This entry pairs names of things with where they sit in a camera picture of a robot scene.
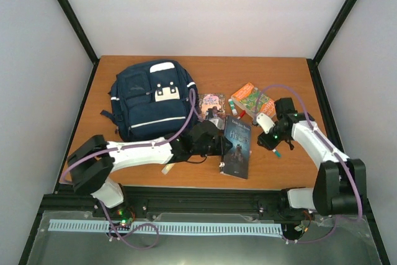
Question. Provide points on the orange green paperback book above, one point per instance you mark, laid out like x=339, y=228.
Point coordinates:
x=247, y=99

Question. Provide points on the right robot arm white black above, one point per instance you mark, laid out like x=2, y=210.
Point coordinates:
x=341, y=185

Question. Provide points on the pink paperback book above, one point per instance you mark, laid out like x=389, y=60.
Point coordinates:
x=212, y=108

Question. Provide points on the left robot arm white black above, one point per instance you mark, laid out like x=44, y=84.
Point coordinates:
x=92, y=163

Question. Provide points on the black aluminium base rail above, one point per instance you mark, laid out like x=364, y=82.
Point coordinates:
x=145, y=202

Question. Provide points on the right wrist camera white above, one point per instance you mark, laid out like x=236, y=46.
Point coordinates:
x=265, y=122

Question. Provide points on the navy blue backpack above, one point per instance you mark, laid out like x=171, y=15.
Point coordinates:
x=150, y=100

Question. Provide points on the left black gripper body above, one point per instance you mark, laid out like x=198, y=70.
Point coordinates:
x=211, y=150

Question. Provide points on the left black frame post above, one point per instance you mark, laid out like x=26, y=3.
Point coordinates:
x=78, y=30

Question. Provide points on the dark blue Wuthering Heights book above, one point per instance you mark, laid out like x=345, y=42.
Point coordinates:
x=236, y=160

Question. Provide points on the right black frame post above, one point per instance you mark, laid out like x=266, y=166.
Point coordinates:
x=337, y=24

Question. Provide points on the yellow highlighter pen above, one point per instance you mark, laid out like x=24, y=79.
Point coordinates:
x=167, y=168

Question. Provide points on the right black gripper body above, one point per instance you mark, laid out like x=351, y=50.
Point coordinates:
x=274, y=142

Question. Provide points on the green capped marker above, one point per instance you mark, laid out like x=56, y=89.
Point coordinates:
x=276, y=152

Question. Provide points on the red capped marker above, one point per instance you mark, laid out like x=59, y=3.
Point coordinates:
x=241, y=114

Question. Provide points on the light blue cable duct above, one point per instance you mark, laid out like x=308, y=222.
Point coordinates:
x=169, y=228

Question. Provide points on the black frame post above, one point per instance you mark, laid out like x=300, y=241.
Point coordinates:
x=337, y=24
x=78, y=30

